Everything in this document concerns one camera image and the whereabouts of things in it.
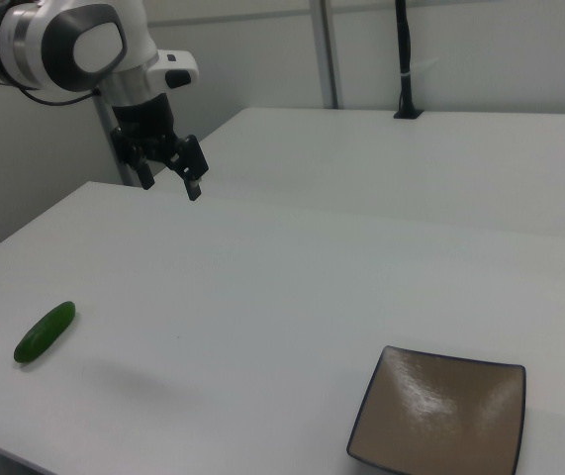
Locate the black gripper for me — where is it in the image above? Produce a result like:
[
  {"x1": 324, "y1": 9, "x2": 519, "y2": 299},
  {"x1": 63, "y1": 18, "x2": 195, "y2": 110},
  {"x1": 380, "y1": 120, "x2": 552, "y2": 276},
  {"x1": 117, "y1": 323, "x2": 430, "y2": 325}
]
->
[{"x1": 111, "y1": 92, "x2": 211, "y2": 202}]

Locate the green cucumber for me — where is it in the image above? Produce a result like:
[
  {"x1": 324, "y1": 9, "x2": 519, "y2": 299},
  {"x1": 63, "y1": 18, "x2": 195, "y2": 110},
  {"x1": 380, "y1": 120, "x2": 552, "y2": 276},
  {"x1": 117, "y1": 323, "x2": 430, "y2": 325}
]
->
[{"x1": 13, "y1": 300, "x2": 77, "y2": 364}]

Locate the square brown ceramic plate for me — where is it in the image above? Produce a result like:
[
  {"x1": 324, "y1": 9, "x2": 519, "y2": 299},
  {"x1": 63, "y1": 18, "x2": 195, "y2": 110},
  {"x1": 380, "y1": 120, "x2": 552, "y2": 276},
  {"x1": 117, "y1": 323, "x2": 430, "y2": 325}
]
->
[{"x1": 345, "y1": 344, "x2": 527, "y2": 475}]

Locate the grey metal upright post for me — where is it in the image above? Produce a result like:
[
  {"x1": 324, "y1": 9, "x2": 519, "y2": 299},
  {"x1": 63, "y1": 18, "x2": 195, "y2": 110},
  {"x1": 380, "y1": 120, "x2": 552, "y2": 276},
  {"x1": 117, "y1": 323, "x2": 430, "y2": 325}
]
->
[{"x1": 94, "y1": 93, "x2": 140, "y2": 187}]

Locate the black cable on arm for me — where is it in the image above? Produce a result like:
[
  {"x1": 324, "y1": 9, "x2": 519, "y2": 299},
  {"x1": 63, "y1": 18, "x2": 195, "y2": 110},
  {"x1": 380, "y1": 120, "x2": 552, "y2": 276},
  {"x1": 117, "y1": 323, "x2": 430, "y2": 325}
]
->
[{"x1": 14, "y1": 84, "x2": 104, "y2": 107}]

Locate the metal partition frame post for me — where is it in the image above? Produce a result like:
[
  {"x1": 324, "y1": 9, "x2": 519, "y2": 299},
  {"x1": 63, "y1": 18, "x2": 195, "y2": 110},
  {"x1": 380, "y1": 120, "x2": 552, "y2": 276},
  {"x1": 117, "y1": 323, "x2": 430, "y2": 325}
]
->
[{"x1": 318, "y1": 0, "x2": 339, "y2": 110}]

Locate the black camera stand white band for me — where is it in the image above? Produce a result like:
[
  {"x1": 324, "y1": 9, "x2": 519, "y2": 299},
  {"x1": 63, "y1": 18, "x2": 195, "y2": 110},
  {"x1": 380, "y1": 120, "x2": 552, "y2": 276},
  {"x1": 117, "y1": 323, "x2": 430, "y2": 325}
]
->
[{"x1": 392, "y1": 0, "x2": 424, "y2": 121}]

